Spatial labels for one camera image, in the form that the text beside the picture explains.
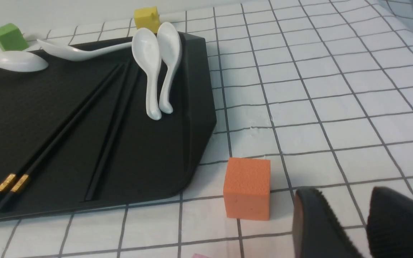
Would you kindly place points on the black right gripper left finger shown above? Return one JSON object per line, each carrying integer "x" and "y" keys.
{"x": 316, "y": 231}

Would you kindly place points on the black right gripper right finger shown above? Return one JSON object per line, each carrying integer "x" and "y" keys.
{"x": 389, "y": 226}

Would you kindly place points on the black chopstick gold band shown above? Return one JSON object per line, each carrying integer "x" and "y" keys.
{"x": 70, "y": 132}
{"x": 59, "y": 132}

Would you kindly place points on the orange foam cube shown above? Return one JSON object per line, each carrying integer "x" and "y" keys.
{"x": 246, "y": 189}

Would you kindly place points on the white grid tablecloth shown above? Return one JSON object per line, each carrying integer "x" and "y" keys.
{"x": 321, "y": 88}

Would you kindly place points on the lone black chopstick on tray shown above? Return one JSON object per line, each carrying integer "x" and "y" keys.
{"x": 131, "y": 75}

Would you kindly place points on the black plastic tray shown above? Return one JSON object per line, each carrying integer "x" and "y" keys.
{"x": 53, "y": 124}

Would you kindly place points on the yellow foam block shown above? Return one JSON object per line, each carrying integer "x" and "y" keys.
{"x": 147, "y": 18}

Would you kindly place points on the white spoon lying sideways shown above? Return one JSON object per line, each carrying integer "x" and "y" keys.
{"x": 70, "y": 53}

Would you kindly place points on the white spoon at tray edge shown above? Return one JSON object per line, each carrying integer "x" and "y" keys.
{"x": 22, "y": 61}

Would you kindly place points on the green foam cube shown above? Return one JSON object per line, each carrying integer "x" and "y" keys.
{"x": 11, "y": 38}

